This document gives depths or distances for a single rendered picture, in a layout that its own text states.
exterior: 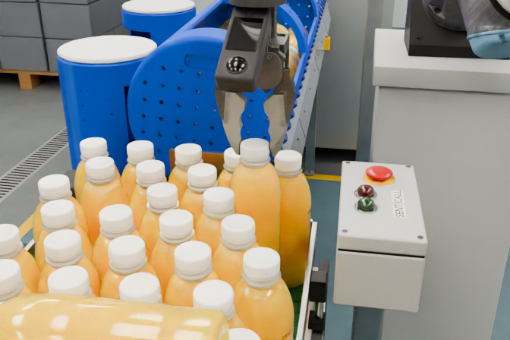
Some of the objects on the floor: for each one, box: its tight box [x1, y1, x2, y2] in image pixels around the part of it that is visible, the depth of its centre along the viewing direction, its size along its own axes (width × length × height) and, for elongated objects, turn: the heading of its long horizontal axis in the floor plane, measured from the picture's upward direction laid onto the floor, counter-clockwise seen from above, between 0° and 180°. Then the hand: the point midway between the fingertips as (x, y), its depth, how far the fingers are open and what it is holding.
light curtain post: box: [355, 0, 388, 162], centre depth 238 cm, size 6×6×170 cm
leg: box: [304, 83, 318, 176], centre depth 312 cm, size 6×6×63 cm
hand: (255, 148), depth 78 cm, fingers closed on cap, 4 cm apart
